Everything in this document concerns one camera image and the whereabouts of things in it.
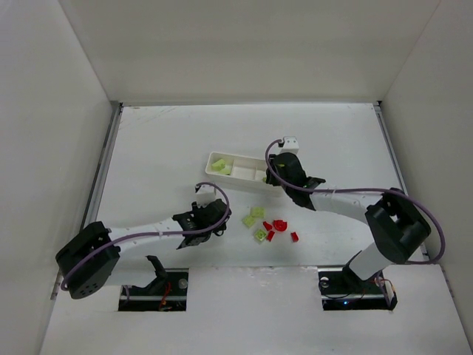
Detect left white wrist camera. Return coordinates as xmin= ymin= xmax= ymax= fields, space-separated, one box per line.
xmin=195 ymin=184 xmax=217 ymax=208

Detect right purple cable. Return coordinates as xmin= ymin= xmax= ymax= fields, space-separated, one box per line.
xmin=264 ymin=138 xmax=447 ymax=264

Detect red lego wedge middle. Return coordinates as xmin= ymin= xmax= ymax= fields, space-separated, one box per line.
xmin=266 ymin=230 xmax=276 ymax=242

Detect green square lego lower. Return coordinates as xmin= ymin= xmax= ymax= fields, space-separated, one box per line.
xmin=253 ymin=229 xmax=268 ymax=243

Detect purple cable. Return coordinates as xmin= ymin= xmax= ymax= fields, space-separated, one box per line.
xmin=264 ymin=138 xmax=447 ymax=264
xmin=61 ymin=181 xmax=233 ymax=291

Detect red round lego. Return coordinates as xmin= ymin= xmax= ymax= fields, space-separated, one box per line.
xmin=272 ymin=220 xmax=288 ymax=233

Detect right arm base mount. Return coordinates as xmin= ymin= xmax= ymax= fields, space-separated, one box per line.
xmin=318 ymin=265 xmax=398 ymax=311

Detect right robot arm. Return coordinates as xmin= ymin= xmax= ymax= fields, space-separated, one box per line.
xmin=267 ymin=152 xmax=432 ymax=283

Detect green 2x2 lego studs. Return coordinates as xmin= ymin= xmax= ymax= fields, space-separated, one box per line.
xmin=250 ymin=206 xmax=265 ymax=219

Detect white three-compartment tray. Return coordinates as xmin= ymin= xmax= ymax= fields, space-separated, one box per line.
xmin=205 ymin=152 xmax=283 ymax=195

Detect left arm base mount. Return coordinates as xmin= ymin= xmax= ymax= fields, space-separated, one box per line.
xmin=118 ymin=255 xmax=189 ymax=312

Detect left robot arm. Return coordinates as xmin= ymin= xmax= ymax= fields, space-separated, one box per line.
xmin=55 ymin=199 xmax=231 ymax=300

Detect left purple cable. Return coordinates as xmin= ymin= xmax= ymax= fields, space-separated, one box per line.
xmin=61 ymin=181 xmax=233 ymax=291

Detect red lego block right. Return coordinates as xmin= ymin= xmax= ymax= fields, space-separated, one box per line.
xmin=290 ymin=232 xmax=299 ymax=243

